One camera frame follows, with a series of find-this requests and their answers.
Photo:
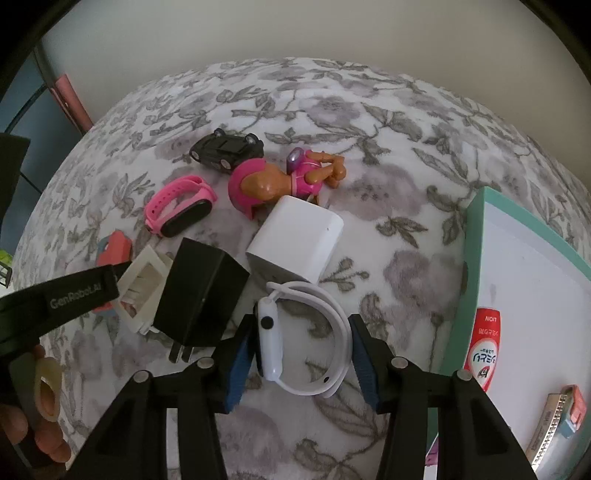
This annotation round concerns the blue and coral case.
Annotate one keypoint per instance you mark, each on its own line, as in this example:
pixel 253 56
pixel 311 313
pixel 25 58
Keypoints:
pixel 117 247
pixel 575 406

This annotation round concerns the green packet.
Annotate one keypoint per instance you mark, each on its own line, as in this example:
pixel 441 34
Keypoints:
pixel 4 270

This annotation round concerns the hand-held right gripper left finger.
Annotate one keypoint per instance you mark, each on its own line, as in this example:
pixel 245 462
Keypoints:
pixel 240 369

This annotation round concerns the black toy car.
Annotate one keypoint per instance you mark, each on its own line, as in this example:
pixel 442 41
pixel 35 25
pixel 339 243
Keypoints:
pixel 226 150

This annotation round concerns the white charger cube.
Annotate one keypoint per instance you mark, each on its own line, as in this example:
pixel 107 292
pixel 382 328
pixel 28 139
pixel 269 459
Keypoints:
pixel 295 230

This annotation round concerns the pink smart band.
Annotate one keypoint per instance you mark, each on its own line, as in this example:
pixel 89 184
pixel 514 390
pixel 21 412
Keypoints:
pixel 171 198

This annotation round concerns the pink dog figurine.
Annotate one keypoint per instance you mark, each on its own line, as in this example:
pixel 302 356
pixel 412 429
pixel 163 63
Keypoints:
pixel 258 184

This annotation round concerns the white rectangular frame adapter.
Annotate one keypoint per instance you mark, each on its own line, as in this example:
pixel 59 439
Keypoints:
pixel 138 286

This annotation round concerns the red and white bottle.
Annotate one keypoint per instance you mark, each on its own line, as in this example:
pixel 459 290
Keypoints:
pixel 485 350

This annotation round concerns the floral printed blanket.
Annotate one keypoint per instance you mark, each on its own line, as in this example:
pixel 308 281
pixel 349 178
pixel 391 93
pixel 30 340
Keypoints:
pixel 369 138

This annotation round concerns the teal rimmed white tray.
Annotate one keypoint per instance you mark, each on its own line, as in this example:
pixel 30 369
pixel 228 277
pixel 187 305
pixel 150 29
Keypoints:
pixel 531 277

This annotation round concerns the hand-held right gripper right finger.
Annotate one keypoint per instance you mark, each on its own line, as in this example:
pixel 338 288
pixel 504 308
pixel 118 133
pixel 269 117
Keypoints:
pixel 367 369

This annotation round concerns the person's left hand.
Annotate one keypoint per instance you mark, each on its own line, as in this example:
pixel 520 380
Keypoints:
pixel 53 443

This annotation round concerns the black wall charger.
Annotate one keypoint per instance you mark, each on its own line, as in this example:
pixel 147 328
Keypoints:
pixel 198 295

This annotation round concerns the pink board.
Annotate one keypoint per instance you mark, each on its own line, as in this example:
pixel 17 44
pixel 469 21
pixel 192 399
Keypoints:
pixel 69 101

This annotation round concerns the white smartwatch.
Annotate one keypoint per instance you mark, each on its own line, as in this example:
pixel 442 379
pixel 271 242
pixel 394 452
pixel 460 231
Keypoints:
pixel 268 332

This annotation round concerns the purple tube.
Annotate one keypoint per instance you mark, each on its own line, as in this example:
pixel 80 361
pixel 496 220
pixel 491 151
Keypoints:
pixel 431 457

